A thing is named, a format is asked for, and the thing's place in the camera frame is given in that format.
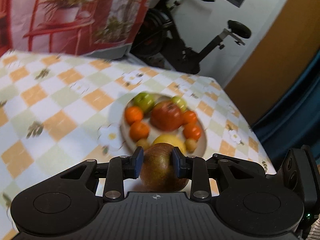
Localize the dark red apple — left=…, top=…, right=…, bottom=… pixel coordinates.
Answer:
left=139, top=143, right=189, bottom=193

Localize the large orange mandarin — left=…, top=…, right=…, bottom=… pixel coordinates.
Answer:
left=183, top=123, right=202, bottom=141

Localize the small tan longan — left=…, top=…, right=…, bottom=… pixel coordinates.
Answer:
left=185, top=138, right=197, bottom=153

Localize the large yellow lemon in plate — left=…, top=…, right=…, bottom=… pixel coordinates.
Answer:
left=152, top=134, right=187, bottom=154

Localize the mandarin in plate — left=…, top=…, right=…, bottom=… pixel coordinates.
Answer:
left=129, top=121, right=150, bottom=142

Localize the blue curtain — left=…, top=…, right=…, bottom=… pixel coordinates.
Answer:
left=252, top=53, right=319, bottom=169

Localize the mandarin right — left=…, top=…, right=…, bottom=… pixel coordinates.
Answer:
left=182, top=110, right=197, bottom=125

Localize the small mandarin left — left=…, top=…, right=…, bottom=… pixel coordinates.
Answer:
left=124, top=106, right=144, bottom=126

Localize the red apple in plate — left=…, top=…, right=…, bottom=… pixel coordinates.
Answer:
left=150, top=100, right=183, bottom=132

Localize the green apple right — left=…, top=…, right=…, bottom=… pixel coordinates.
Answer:
left=170, top=96, right=187, bottom=113

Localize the green apple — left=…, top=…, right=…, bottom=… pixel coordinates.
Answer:
left=133, top=92, right=155, bottom=113
left=170, top=96, right=187, bottom=113

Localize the green apple left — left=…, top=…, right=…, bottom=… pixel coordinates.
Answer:
left=133, top=92, right=155, bottom=113

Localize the checkered floral tablecloth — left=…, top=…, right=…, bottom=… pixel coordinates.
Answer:
left=1, top=50, right=275, bottom=239

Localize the orange wooden door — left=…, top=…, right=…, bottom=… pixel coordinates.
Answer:
left=225, top=0, right=319, bottom=125

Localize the black exercise bike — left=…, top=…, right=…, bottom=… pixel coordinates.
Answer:
left=130, top=0, right=252, bottom=74

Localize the pink printed backdrop cloth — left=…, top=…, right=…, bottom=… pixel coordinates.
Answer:
left=1, top=0, right=152, bottom=55

